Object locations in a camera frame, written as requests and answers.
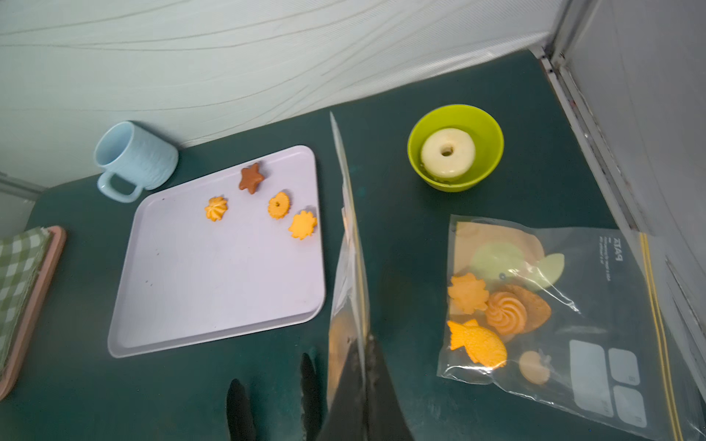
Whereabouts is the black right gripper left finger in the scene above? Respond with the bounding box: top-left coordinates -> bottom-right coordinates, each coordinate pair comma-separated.
317,343 -> 365,441

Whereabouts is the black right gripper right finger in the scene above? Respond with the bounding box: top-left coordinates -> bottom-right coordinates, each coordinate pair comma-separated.
364,334 -> 414,441

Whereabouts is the clear zip bag underneath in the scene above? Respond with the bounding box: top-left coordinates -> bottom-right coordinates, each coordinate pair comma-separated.
327,114 -> 370,406

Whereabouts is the lavender plastic tray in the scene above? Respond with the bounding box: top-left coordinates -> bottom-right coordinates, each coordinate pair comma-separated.
108,145 -> 325,358

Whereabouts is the clear zip bag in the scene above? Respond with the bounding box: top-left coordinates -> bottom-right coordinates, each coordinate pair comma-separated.
437,216 -> 705,440

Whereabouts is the ring flower cookie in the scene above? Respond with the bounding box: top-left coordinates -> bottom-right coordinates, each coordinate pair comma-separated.
268,191 -> 290,220

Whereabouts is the swirl piped cookie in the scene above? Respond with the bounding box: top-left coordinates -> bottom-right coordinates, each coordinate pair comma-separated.
204,197 -> 228,222

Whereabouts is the brown star cookie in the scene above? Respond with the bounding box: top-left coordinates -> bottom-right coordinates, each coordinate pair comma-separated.
238,163 -> 266,195

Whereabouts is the large yellow fish cookie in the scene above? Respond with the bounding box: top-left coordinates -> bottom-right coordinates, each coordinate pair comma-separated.
447,320 -> 507,369

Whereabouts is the cream swirl cookie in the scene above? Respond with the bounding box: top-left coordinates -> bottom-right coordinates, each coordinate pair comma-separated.
485,292 -> 528,336

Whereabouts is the brown heart cookie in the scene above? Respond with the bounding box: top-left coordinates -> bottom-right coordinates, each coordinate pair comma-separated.
499,284 -> 552,334

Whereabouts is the green plastic bowl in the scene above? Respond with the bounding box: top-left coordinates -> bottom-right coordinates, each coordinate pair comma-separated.
407,104 -> 505,192

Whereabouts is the pink tray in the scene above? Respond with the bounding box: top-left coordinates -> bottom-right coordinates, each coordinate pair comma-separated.
1,226 -> 67,399

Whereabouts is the light blue ceramic mug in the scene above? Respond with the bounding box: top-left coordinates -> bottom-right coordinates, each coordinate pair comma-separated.
94,121 -> 178,203

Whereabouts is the green checkered cloth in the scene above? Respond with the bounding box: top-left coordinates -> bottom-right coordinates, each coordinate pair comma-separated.
1,227 -> 53,371

